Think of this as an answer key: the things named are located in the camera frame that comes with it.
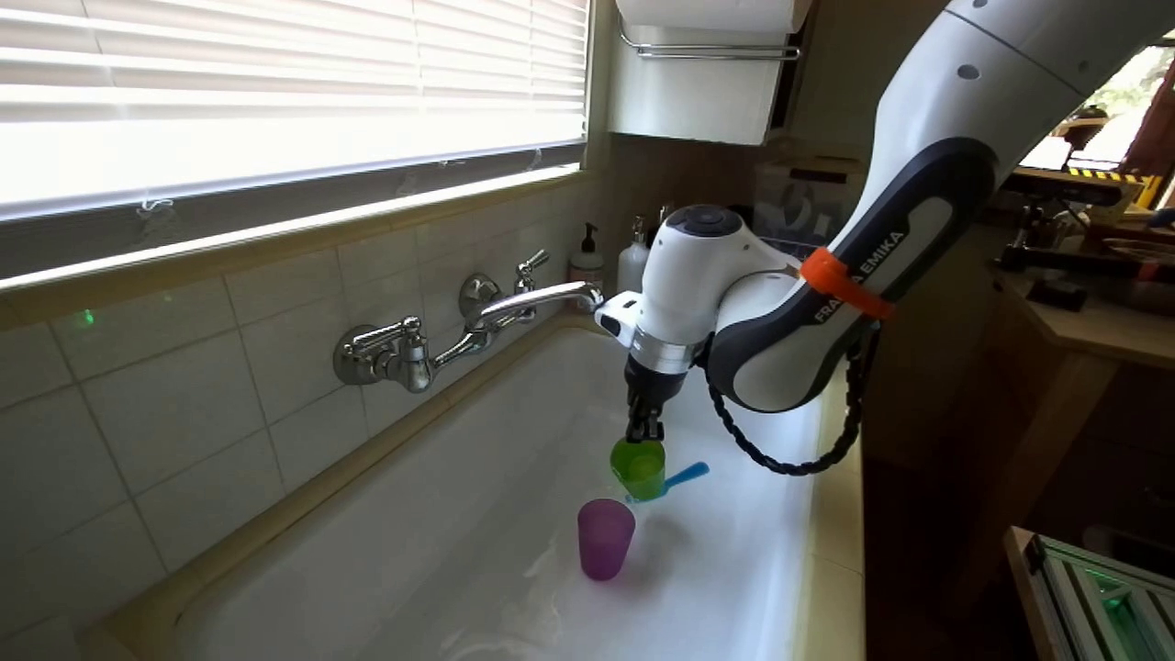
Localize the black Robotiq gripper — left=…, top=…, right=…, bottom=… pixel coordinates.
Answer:
left=622, top=361, right=690, bottom=448

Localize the green plastic cup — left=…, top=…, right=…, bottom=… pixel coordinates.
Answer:
left=608, top=436, right=671, bottom=503

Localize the purple plastic cup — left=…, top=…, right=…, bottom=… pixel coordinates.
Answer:
left=575, top=496, right=638, bottom=585

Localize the blue plastic spoon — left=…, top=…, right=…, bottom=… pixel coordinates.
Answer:
left=637, top=460, right=714, bottom=503

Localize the white soap bottle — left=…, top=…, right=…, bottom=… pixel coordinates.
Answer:
left=614, top=215, right=653, bottom=300

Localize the soap dispenser with dark pump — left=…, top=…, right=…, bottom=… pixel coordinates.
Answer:
left=565, top=221, right=611, bottom=292

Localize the white sink basin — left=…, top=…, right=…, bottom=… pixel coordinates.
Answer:
left=168, top=322, right=827, bottom=661

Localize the cardboard box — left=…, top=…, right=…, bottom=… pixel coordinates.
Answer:
left=750, top=159, right=871, bottom=251

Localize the white paper towel holder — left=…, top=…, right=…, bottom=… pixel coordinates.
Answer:
left=608, top=0, right=815, bottom=152

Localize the wooden table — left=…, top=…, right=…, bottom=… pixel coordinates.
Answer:
left=979, top=159, right=1175, bottom=581

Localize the white window blind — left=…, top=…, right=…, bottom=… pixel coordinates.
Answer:
left=0, top=0, right=591, bottom=227

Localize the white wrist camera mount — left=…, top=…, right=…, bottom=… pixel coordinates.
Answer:
left=595, top=291, right=647, bottom=349

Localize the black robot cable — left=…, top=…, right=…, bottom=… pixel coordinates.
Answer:
left=703, top=322, right=884, bottom=476

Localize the chrome wall faucet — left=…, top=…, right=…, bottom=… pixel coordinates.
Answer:
left=330, top=251, right=608, bottom=395

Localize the metal frame with green light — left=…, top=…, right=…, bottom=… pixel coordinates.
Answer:
left=1003, top=524, right=1175, bottom=661

